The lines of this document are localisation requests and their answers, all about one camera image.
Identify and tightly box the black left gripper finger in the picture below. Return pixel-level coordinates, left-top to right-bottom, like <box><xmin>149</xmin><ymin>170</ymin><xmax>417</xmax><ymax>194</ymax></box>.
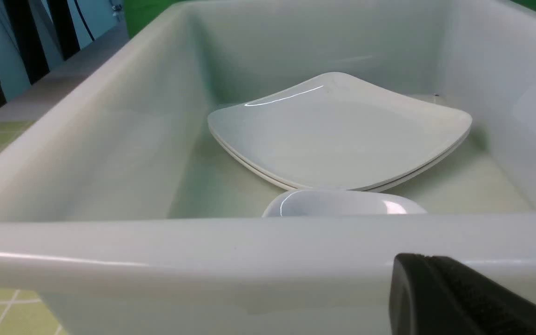
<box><xmin>389</xmin><ymin>253</ymin><xmax>536</xmax><ymax>335</ymax></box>

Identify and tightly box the lower white square plate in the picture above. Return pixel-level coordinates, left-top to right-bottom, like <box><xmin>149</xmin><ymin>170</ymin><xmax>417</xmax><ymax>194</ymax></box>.
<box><xmin>210</xmin><ymin>130</ymin><xmax>470</xmax><ymax>193</ymax></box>

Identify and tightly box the white square plate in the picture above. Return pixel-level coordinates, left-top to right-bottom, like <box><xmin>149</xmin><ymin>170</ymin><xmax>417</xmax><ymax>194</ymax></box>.
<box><xmin>210</xmin><ymin>130</ymin><xmax>470</xmax><ymax>193</ymax></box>
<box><xmin>207</xmin><ymin>72</ymin><xmax>473</xmax><ymax>191</ymax></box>

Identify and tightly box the upper white square plate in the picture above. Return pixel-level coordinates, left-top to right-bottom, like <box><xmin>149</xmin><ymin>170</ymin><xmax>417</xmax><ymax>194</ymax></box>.
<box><xmin>207</xmin><ymin>72</ymin><xmax>473</xmax><ymax>191</ymax></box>

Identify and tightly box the white small square bowl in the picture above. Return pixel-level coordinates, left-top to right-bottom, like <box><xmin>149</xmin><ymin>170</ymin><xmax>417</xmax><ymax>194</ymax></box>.
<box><xmin>262</xmin><ymin>189</ymin><xmax>426</xmax><ymax>218</ymax></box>

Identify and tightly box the large white plastic bin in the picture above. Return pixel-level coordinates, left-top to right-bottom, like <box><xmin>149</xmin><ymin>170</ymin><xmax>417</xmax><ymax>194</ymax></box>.
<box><xmin>0</xmin><ymin>0</ymin><xmax>536</xmax><ymax>335</ymax></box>

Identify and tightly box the green backdrop cloth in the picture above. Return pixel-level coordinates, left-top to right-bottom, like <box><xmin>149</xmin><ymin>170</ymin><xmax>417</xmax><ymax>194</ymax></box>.
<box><xmin>123</xmin><ymin>0</ymin><xmax>536</xmax><ymax>38</ymax></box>

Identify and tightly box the green checkered tablecloth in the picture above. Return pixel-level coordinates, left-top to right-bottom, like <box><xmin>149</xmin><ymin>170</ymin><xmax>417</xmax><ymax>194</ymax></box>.
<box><xmin>0</xmin><ymin>121</ymin><xmax>66</xmax><ymax>335</ymax></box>

